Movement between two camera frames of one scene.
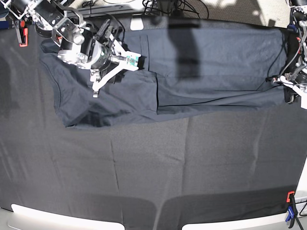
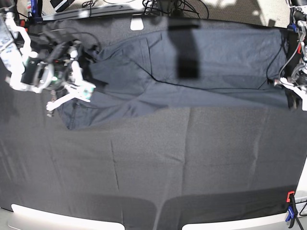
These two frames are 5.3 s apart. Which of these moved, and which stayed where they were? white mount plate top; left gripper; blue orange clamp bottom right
Moved: left gripper
Stayed: blue orange clamp bottom right; white mount plate top
